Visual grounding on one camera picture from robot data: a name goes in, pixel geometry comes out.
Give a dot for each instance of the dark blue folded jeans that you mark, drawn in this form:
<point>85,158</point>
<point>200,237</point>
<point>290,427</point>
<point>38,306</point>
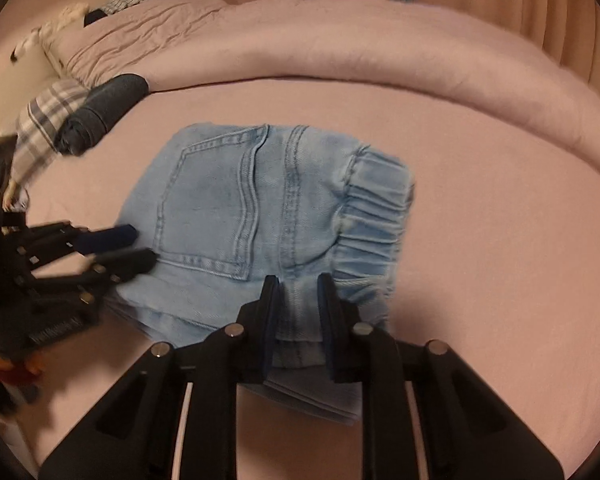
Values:
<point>100,110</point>

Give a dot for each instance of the pink rolled duvet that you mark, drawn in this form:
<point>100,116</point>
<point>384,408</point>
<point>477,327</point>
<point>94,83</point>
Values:
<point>380,45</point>

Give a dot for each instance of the plaid pillow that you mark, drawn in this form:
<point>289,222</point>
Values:
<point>130,0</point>

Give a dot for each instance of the plaid folded cloth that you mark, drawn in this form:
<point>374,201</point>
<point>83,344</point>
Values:
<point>45,125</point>

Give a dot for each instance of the pink quilted blanket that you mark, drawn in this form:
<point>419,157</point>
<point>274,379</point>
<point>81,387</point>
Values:
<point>130,40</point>

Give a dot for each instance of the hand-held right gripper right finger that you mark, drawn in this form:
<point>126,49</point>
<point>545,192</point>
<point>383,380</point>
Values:
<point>327,330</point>

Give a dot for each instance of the light blue denim pants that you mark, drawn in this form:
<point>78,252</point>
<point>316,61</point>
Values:
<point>220,200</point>

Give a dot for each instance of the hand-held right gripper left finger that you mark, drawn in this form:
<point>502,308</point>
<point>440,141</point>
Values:
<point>266,340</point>

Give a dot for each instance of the white plush toy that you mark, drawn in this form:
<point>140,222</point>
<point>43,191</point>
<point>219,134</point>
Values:
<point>45,35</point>

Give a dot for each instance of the person's left hand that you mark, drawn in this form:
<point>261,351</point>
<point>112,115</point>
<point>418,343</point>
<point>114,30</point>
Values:
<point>10,371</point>

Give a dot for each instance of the pink curtain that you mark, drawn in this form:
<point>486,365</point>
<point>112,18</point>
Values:
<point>505,0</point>

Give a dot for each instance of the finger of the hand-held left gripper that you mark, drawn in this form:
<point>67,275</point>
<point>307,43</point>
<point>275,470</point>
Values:
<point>130,262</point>
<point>107,238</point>

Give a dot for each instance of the pink bed sheet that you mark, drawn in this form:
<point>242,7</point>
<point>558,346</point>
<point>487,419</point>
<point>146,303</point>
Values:
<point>480,260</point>

